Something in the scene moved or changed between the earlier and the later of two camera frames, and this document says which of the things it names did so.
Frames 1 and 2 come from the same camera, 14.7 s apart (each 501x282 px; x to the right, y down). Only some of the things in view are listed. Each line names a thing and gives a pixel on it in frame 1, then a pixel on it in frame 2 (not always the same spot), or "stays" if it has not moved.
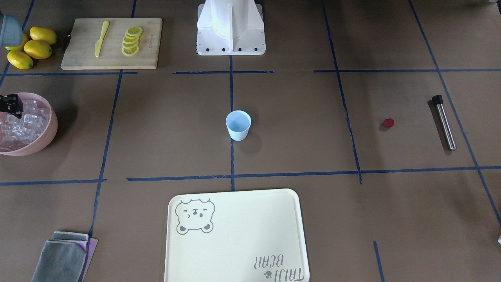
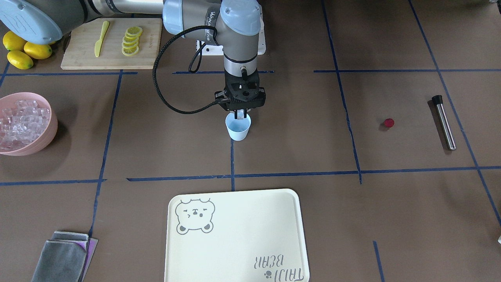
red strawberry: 389,122 stays
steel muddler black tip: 438,100 stays
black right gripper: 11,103 -> 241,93
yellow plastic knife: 98,44 stays
